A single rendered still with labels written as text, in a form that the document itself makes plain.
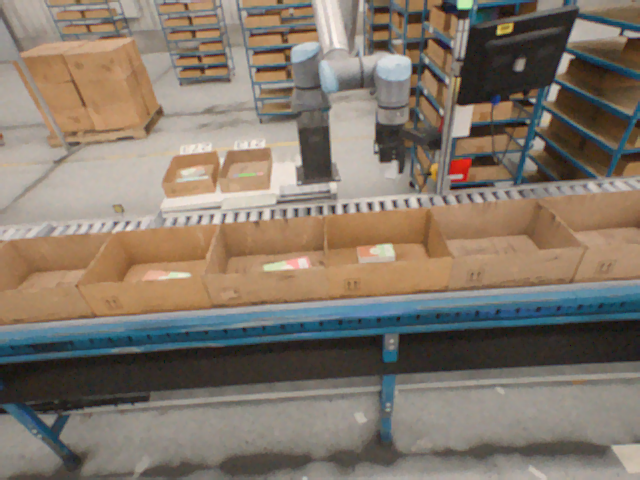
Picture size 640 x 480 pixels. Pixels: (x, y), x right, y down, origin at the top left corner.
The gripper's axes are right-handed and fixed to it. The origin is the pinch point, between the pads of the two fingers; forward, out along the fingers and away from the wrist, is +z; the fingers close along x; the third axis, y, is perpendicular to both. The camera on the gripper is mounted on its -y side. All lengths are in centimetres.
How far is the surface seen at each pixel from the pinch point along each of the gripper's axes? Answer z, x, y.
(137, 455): 118, 9, 126
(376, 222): 20.4, -6.6, 5.6
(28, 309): 22, 7, 125
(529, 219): 26, 1, -51
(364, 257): 28.1, 3.1, 12.9
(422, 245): 31.8, -2.3, -11.3
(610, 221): 30, 5, -81
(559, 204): 20, 2, -60
